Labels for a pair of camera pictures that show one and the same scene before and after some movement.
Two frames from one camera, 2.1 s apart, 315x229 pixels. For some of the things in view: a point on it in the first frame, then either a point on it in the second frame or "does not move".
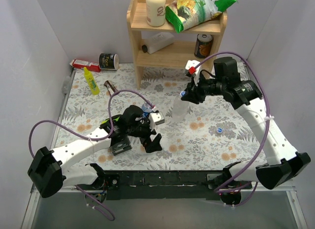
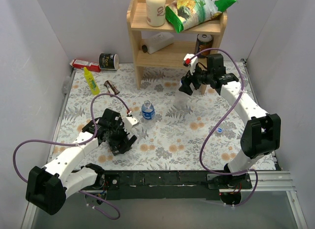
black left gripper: [146, 134] to [119, 144]
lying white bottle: [159, 41] does not move
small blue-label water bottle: [146, 109] does not move
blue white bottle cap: [219, 130] does not move
